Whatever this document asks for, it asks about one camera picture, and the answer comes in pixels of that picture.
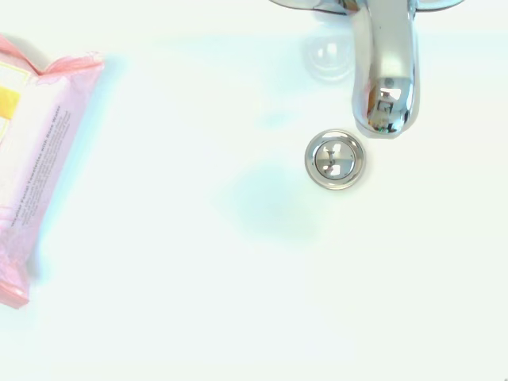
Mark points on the white ceramic sink basin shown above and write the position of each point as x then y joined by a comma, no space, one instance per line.
222,258

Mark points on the chrome sink drain stopper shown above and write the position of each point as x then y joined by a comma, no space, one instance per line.
335,159

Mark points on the chrome faucet spout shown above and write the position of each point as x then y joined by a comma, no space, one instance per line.
387,63

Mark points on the pink facial wipes pack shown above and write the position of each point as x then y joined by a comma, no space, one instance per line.
35,158

